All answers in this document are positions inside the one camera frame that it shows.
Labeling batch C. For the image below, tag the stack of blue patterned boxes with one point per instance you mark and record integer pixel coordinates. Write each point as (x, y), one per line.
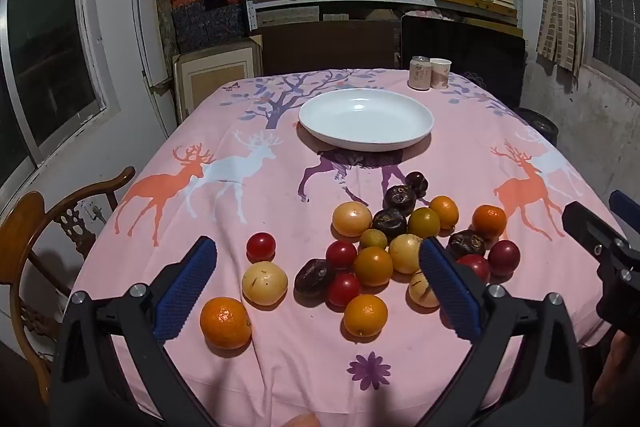
(210, 19)

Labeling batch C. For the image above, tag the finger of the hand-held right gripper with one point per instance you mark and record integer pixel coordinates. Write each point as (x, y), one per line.
(625, 204)
(582, 224)

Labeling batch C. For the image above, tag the spotted pale yellow passion fruit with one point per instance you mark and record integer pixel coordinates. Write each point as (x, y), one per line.
(420, 289)

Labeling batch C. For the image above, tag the green patterned panel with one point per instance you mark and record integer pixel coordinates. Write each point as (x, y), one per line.
(164, 12)

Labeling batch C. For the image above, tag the pink deer print tablecloth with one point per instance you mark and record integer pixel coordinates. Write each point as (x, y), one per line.
(450, 147)

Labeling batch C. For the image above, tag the large mandarin orange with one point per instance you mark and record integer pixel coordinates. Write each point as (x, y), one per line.
(225, 323)

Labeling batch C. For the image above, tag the small tan longan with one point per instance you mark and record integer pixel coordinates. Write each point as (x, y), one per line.
(373, 239)

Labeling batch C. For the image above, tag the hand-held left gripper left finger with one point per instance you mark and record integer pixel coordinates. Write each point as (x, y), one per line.
(185, 292)

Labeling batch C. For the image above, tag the paper cup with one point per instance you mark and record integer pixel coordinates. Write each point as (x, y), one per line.
(441, 74)

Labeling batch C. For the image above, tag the dark red plum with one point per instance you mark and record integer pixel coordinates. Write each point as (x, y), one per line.
(504, 258)

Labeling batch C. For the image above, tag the yellow-green citrus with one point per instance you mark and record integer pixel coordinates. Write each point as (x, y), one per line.
(424, 223)

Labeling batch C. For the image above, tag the white plate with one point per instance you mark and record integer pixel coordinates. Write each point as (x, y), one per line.
(365, 119)

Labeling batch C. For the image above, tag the deep orange mandarin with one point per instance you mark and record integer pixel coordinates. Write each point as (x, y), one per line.
(489, 221)

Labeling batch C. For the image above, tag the person's right hand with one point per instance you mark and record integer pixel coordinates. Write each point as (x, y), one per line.
(622, 367)

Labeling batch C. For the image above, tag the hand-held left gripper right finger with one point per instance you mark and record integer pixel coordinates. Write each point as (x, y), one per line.
(447, 292)

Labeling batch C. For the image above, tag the dark brown water chestnut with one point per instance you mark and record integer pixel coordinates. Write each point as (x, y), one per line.
(389, 223)
(399, 199)
(416, 183)
(314, 278)
(466, 244)

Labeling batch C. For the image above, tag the black round stool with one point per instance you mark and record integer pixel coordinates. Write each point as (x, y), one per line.
(537, 124)

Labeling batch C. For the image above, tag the black glossy panel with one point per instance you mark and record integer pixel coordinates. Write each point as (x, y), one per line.
(462, 47)

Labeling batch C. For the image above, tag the wooden chair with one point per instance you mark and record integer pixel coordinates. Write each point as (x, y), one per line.
(22, 217)

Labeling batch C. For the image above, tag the beige picture frame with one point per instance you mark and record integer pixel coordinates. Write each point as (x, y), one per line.
(217, 74)

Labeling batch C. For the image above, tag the large pale orange passion fruit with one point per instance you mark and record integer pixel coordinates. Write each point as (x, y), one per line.
(352, 219)

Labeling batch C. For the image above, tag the dark brown wooden board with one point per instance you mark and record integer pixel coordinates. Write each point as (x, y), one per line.
(325, 47)

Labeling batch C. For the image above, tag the white framed window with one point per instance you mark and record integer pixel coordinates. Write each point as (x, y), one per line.
(50, 42)

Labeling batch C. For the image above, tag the pink drink can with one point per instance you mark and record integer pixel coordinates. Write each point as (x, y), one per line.
(419, 74)

